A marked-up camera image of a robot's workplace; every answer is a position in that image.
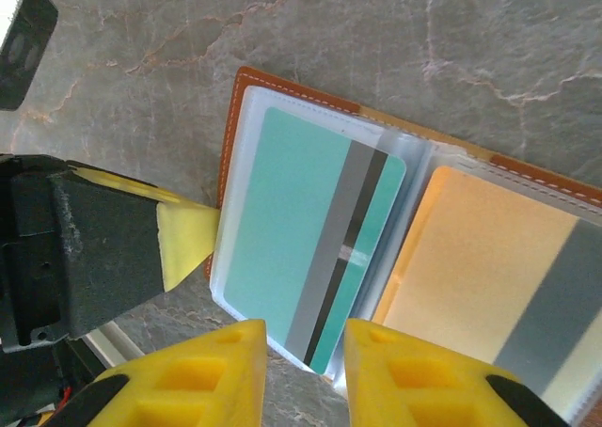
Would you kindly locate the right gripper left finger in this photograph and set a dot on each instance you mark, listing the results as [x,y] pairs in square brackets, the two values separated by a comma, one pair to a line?
[188,384]

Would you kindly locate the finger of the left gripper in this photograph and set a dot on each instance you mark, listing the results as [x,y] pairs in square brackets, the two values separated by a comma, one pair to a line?
[117,248]

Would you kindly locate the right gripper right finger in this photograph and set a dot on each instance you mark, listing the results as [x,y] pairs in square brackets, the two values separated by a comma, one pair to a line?
[423,389]

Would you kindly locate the orange magnetic stripe card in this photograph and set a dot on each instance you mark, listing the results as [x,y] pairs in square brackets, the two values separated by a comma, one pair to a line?
[470,257]

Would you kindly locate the teal magnetic stripe card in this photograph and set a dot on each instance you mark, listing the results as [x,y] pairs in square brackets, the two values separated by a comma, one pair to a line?
[291,210]

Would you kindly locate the brown leather card holder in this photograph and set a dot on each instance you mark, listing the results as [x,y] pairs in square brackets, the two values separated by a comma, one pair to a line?
[291,86]

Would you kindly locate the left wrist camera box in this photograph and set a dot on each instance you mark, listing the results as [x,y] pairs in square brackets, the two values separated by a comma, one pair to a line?
[26,55]

